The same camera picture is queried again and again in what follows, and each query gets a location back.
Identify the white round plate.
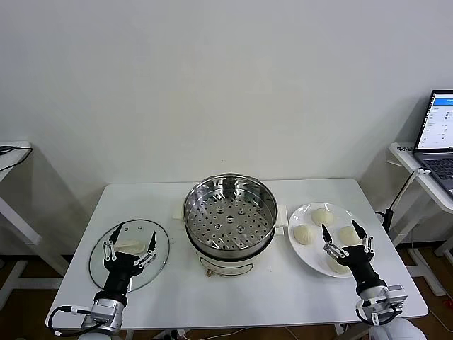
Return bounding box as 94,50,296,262
287,202,376,279

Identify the white steamed baozi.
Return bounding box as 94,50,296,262
324,254,352,276
293,224,316,246
310,208,336,227
338,225,362,246

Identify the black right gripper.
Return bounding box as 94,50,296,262
321,219,389,290

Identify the left arm cable with white plug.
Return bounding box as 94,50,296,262
45,305,93,337

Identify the thin black cable on side table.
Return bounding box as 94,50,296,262
0,144,33,173

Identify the white side table with cable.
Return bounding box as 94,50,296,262
0,140,71,309

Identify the stainless steel steamer basket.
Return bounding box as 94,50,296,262
183,172,280,251

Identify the white laptop cable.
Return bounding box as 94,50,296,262
406,168,432,251

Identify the round glass lid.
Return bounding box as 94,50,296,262
88,218,171,293

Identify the grey open laptop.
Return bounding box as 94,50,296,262
413,89,453,198

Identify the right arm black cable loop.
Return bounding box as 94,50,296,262
355,300,382,326

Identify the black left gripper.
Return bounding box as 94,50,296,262
94,223,159,302

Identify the white side table with laptop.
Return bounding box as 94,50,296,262
387,141,453,297

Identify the black cable with stick adapter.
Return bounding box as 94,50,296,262
374,174,417,233

